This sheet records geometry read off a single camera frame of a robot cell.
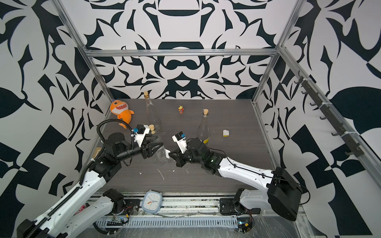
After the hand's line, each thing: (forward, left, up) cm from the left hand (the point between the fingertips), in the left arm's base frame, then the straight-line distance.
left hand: (158, 137), depth 71 cm
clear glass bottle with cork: (+21, +6, -10) cm, 24 cm away
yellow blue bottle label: (+16, -40, -23) cm, 48 cm away
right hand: (-5, -5, -6) cm, 9 cm away
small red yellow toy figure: (+34, -10, -19) cm, 41 cm away
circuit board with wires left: (-31, +19, -23) cm, 43 cm away
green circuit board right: (-34, -40, -26) cm, 58 cm away
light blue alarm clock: (-23, +4, -22) cm, 32 cm away
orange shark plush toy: (+35, +32, -17) cm, 50 cm away
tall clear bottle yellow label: (+10, -24, -13) cm, 29 cm away
